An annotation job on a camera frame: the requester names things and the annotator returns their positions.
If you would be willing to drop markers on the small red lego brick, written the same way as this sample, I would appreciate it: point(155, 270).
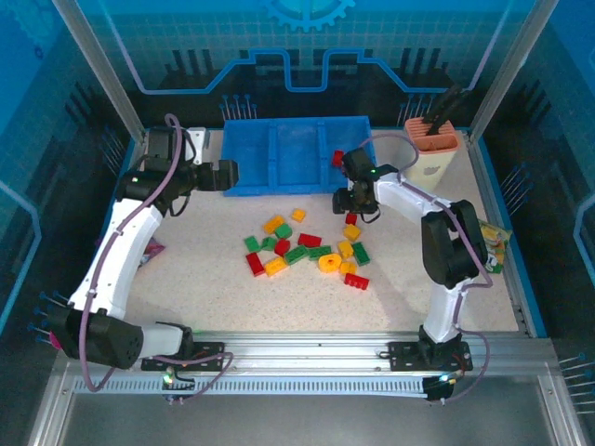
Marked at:
point(352, 219)

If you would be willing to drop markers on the long green lego brick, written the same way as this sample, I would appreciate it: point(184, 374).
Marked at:
point(297, 254)
point(320, 252)

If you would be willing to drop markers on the small yellow lego brick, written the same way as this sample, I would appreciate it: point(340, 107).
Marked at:
point(298, 214)

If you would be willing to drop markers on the round yellow lego piece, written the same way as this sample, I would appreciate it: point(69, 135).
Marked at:
point(330, 263)

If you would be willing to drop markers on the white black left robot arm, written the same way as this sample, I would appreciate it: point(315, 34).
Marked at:
point(125, 251)

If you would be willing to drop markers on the blue three-compartment sorting tray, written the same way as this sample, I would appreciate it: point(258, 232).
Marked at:
point(297, 153)

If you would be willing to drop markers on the purple snack bag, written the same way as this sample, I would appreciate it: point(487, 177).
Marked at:
point(153, 249)

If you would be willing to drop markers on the cream knife block orange top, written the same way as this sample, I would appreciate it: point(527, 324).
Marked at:
point(437, 172)

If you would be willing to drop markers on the green yellow snack bag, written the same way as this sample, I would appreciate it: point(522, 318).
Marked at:
point(497, 246)

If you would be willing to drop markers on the black controller board with LED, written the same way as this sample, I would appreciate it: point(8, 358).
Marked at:
point(169, 378)
point(441, 384)

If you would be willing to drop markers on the grey metal front panel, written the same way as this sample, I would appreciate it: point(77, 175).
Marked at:
point(302, 423)

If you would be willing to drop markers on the aluminium frame post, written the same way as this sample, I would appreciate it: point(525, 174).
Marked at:
point(506, 69)
point(106, 69)

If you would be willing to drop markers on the aluminium side rail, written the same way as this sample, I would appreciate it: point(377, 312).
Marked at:
point(489, 195)

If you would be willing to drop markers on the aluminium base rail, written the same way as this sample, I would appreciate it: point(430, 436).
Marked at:
point(302, 353)

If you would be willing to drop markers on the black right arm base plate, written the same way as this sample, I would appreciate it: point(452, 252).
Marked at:
point(404, 355)

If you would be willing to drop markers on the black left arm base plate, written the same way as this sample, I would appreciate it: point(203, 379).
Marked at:
point(209, 353)

